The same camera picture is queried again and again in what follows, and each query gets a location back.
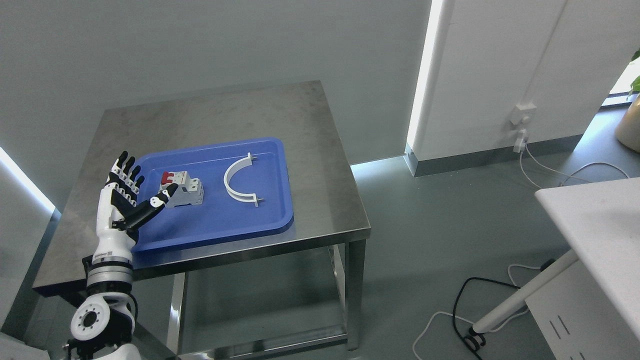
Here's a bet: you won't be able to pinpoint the black cable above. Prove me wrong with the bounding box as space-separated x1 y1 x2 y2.
452 258 557 360

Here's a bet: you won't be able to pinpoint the white wall socket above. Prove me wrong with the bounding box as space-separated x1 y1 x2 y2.
509 102 537 126

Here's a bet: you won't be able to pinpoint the stainless steel table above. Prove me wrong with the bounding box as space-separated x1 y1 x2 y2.
33 80 371 360

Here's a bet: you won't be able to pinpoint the blue plastic tray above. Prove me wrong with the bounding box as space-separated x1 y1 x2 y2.
132 137 294 255

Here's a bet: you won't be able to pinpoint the white cabinet with slots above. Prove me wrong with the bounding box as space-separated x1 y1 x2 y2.
526 261 640 360

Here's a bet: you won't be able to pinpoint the white red circuit breaker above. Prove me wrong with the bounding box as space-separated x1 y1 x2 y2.
159 171 204 208

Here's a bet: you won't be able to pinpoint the white curved plastic bracket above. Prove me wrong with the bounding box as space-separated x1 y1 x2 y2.
222 152 263 208

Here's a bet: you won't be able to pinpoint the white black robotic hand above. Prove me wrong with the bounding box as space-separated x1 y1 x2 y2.
96 151 178 249

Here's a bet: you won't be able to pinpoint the white cable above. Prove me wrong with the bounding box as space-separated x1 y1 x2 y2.
518 144 631 190

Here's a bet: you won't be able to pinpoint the white desk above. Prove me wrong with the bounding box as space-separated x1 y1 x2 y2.
465 177 639 350

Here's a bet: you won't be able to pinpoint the white plug adapter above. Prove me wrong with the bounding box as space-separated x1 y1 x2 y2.
513 129 529 153

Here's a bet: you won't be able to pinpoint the green plant leaves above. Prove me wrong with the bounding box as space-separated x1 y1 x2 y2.
627 48 640 98

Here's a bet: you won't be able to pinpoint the beige plant pot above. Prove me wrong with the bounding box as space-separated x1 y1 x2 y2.
614 94 640 153

